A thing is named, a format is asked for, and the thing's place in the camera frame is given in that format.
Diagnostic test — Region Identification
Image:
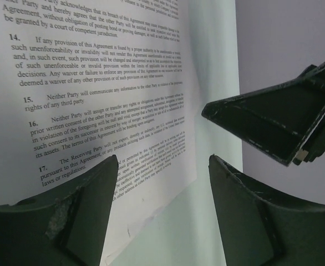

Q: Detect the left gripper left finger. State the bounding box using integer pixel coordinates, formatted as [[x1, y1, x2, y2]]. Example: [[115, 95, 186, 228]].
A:
[[0, 156, 118, 265]]

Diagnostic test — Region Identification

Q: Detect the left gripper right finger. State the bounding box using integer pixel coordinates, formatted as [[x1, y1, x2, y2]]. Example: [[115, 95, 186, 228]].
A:
[[209, 155, 325, 265]]

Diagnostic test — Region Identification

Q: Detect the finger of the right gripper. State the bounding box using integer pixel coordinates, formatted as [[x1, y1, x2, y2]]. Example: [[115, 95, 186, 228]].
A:
[[202, 62, 325, 166]]

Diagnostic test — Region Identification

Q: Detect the printed paper sheet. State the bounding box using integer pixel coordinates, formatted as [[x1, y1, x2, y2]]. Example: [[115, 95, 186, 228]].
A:
[[0, 1, 239, 254]]

